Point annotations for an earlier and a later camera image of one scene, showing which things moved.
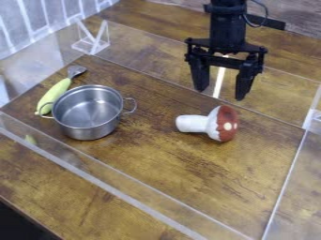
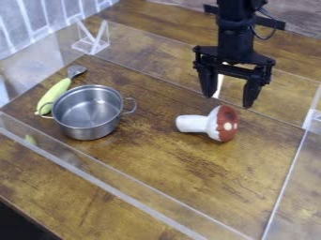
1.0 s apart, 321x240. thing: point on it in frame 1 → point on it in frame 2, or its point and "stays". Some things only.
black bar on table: x=254 y=20 stays
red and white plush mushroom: x=221 y=123 stays
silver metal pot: x=88 y=111 stays
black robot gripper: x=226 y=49 → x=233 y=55
